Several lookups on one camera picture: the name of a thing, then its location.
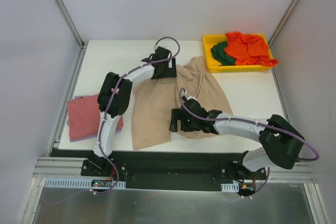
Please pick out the aluminium side rail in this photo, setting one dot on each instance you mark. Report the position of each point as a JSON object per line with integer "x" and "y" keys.
{"x": 62, "y": 116}
{"x": 283, "y": 81}

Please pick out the aluminium frame post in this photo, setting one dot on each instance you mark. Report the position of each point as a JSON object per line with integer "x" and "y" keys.
{"x": 284, "y": 19}
{"x": 70, "y": 23}

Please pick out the folded red t-shirt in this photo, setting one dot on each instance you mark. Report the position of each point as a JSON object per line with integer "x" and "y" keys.
{"x": 84, "y": 119}

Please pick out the white cable duct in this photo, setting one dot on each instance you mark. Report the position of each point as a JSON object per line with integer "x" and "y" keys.
{"x": 82, "y": 183}
{"x": 230, "y": 188}

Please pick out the orange t-shirt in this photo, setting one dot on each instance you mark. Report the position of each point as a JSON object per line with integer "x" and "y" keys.
{"x": 248, "y": 49}

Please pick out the left white cable duct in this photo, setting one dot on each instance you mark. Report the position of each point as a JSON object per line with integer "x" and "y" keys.
{"x": 82, "y": 183}

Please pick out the right aluminium frame post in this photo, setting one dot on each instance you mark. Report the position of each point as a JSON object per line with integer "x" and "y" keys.
{"x": 284, "y": 19}

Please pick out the right white cable duct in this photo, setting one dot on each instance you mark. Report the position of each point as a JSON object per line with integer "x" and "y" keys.
{"x": 230, "y": 188}

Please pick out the yellow plastic bin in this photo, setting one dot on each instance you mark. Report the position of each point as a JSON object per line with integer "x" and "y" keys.
{"x": 213, "y": 65}

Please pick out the left aluminium side rail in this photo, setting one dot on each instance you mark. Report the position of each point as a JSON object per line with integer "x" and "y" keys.
{"x": 62, "y": 116}

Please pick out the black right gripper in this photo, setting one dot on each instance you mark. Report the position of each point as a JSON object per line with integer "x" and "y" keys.
{"x": 176, "y": 120}

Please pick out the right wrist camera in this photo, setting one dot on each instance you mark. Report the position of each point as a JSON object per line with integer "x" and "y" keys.
{"x": 186, "y": 97}

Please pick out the beige t-shirt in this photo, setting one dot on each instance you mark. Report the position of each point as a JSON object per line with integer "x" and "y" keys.
{"x": 155, "y": 99}

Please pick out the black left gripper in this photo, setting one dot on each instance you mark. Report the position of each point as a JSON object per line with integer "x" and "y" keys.
{"x": 168, "y": 69}

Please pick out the green t-shirt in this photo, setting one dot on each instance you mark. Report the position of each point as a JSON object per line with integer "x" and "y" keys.
{"x": 219, "y": 54}

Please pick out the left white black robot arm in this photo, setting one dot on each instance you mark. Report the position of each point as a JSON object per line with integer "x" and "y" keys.
{"x": 115, "y": 93}

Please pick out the front aluminium frame rail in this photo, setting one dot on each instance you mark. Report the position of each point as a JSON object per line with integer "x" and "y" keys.
{"x": 61, "y": 167}

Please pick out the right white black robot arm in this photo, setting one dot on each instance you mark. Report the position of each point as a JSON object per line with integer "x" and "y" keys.
{"x": 279, "y": 140}

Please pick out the left aluminium frame post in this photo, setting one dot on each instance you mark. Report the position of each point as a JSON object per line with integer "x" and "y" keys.
{"x": 70, "y": 23}

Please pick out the right aluminium side rail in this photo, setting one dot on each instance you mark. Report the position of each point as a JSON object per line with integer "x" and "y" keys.
{"x": 283, "y": 81}

